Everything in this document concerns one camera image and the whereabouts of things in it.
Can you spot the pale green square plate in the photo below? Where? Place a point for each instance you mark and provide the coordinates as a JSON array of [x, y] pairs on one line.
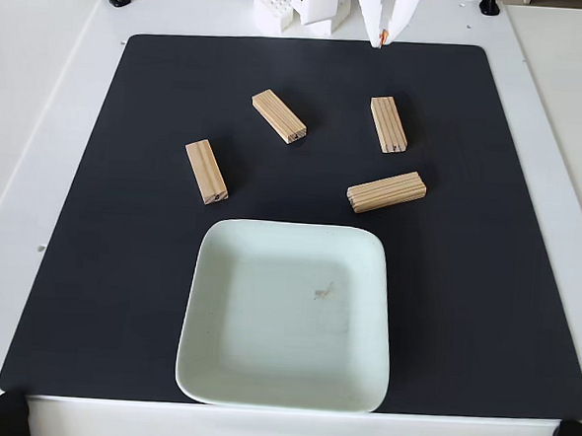
[[218, 273]]

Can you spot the wooden block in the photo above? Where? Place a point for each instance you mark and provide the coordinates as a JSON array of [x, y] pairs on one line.
[[386, 191], [388, 125], [279, 116], [206, 172]]

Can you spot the black rubber mat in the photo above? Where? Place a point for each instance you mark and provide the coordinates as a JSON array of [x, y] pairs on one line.
[[123, 217]]

